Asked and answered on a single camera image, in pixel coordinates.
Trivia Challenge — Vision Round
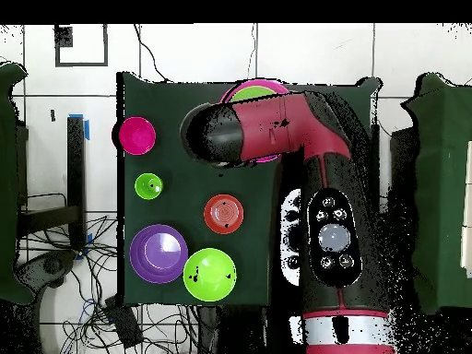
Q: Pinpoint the purple plastic bowl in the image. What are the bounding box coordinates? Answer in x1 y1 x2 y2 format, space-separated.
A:
129 223 190 285

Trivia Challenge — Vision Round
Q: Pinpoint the green plastic bowl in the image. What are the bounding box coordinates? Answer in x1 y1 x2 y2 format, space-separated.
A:
230 86 277 103
183 247 238 302

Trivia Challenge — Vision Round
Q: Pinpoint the large pink plastic bowl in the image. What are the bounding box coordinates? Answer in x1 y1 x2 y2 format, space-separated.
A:
219 78 291 164

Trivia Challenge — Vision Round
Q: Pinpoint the small orange-red plastic bowl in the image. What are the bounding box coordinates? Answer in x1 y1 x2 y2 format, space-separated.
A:
203 194 245 236

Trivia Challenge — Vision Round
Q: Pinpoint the green plastic cup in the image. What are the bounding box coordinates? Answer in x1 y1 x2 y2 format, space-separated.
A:
134 172 164 201

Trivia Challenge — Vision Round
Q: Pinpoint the dark green tablecloth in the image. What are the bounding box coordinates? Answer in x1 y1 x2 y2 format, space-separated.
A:
115 71 383 307

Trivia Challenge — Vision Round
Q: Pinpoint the small red-pink plastic bowl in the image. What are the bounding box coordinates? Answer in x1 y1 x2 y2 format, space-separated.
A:
118 116 157 156

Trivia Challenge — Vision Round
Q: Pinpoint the black stand with blue tape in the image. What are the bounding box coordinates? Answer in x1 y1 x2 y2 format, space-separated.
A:
16 113 91 255

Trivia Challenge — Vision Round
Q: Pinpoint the black metal stand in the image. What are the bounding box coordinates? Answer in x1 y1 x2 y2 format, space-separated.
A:
370 124 419 222

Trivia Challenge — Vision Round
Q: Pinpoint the black power strip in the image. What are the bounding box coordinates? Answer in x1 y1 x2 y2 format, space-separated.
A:
104 296 144 349

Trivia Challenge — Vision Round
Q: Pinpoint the green-covered side table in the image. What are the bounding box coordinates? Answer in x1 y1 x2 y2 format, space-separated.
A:
401 71 472 314
0 60 34 307

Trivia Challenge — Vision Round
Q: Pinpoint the white panel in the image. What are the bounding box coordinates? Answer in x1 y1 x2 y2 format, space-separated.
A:
459 139 472 279

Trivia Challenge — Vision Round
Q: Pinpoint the black floor cable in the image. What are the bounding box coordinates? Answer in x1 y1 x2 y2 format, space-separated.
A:
133 24 171 83

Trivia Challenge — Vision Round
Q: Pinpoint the floor cable bundle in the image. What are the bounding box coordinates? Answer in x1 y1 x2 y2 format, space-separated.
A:
18 191 200 354

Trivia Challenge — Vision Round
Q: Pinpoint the black square floor frame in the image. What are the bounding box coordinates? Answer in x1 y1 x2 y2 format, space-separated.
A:
53 24 109 68

